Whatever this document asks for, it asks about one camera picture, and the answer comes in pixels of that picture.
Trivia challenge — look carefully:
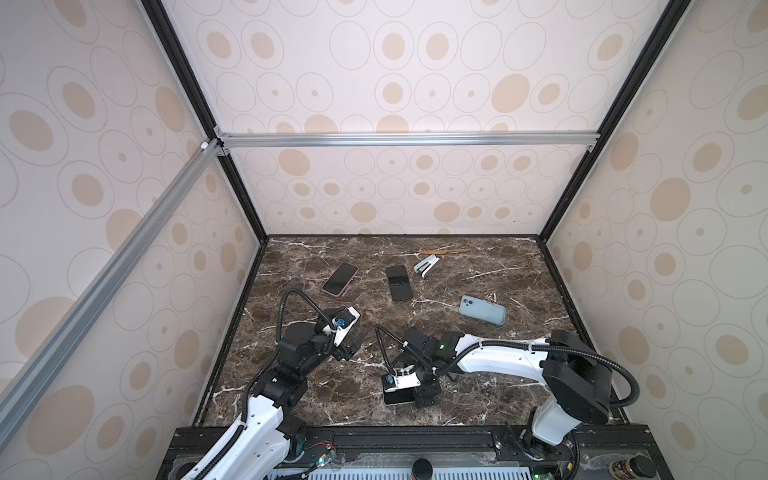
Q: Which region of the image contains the black phone case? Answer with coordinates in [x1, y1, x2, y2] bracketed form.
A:
[385, 264, 415, 303]

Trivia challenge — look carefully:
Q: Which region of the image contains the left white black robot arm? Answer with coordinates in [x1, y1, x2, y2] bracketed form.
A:
[185, 288, 360, 479]

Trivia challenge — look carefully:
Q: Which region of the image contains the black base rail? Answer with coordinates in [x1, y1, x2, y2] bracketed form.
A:
[264, 424, 672, 479]

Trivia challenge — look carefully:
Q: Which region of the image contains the light blue phone case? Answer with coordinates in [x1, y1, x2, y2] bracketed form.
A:
[459, 295, 506, 326]

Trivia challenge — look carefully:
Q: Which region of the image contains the white stapler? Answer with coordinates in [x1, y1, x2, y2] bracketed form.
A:
[414, 254, 440, 278]

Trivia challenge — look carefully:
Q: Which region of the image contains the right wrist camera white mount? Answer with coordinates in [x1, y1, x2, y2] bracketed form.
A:
[382, 372, 421, 393]

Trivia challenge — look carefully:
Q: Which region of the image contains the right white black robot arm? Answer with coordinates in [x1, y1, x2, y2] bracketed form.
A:
[374, 325, 640, 446]

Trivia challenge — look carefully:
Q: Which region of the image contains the diagonal aluminium rail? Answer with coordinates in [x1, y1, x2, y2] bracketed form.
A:
[1, 139, 222, 448]

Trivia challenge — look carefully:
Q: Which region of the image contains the horizontal aluminium rail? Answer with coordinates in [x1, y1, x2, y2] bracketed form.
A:
[220, 130, 600, 150]

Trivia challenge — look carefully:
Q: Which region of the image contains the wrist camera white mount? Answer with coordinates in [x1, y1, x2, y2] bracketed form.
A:
[332, 306, 360, 347]
[382, 372, 421, 393]

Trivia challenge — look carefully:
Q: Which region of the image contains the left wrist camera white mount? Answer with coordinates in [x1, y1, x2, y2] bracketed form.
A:
[332, 306, 360, 347]

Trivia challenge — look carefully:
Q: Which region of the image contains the black knob centre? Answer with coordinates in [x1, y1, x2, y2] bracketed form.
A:
[411, 458, 434, 480]

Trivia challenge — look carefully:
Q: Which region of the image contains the pink phone case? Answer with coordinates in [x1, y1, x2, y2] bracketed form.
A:
[322, 261, 359, 298]

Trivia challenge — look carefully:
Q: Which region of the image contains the round button right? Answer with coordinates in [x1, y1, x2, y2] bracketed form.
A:
[607, 455, 657, 480]

